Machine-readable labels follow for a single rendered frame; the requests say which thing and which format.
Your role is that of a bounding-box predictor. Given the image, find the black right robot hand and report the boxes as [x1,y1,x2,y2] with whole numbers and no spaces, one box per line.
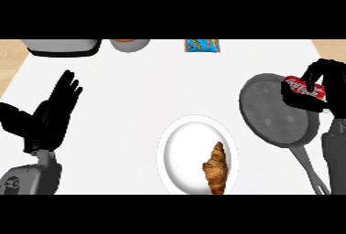
[280,58,346,118]

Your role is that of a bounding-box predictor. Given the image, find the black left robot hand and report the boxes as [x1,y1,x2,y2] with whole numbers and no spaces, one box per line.
[0,69,86,154]

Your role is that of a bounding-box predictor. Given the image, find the red soda can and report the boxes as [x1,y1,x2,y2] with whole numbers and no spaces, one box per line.
[283,75,331,113]

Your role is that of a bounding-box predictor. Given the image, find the grey frying pan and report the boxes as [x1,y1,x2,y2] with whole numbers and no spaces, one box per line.
[238,73,333,196]

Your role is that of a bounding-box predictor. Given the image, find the white oval plate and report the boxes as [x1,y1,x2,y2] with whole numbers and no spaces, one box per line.
[155,114,241,196]

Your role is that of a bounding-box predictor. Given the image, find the grey appliance with black base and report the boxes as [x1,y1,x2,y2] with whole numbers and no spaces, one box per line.
[19,39,102,59]

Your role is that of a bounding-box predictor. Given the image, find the grey round cup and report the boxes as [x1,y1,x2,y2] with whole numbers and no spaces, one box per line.
[110,39,151,54]

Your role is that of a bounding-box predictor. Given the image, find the blue snack packet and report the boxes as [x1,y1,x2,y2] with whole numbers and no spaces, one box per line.
[184,39,222,54]

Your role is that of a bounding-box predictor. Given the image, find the brown croissant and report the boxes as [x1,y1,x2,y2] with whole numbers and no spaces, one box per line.
[201,141,228,196]

